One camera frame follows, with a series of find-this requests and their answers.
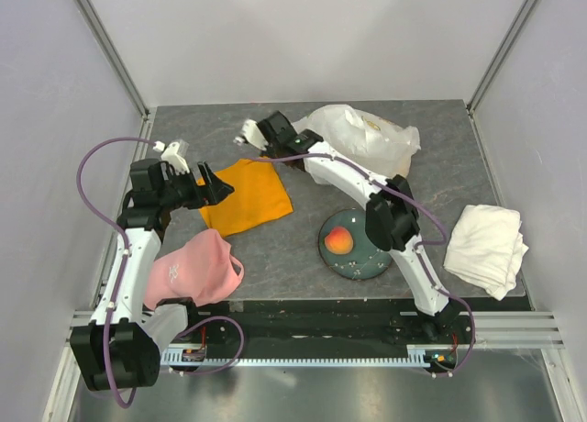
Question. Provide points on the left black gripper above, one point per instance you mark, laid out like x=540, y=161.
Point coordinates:
x=215, y=193

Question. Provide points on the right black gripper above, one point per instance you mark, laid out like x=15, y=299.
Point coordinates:
x=268, y=151

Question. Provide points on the white plastic bag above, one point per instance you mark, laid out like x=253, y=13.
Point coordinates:
x=373, y=142

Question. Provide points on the fake peach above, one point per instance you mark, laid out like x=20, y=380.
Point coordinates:
x=339, y=241

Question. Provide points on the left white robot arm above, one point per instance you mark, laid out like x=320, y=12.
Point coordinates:
x=120, y=348

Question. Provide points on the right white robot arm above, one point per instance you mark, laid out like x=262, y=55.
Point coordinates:
x=391, y=213

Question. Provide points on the orange cloth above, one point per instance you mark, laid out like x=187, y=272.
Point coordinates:
x=259, y=197

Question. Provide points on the pink cap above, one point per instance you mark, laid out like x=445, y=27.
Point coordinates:
x=203, y=270

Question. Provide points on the blue ceramic plate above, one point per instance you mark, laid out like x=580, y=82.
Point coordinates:
x=365, y=261

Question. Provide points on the white folded towel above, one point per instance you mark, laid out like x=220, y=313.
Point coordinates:
x=486, y=249

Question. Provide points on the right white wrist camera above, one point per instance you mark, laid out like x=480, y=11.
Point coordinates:
x=251, y=134

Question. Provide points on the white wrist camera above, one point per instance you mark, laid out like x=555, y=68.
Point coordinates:
x=251, y=134
x=173, y=153

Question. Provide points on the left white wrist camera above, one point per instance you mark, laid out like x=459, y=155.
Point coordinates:
x=173, y=153

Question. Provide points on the slotted cable duct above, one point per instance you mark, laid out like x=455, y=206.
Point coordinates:
x=178, y=357

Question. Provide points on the left aluminium frame post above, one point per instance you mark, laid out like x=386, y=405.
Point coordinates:
x=115, y=61

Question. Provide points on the aluminium frame post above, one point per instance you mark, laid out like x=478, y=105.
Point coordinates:
x=510, y=38
x=115, y=61

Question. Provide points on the right aluminium frame post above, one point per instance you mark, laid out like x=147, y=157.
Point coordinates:
x=510, y=38

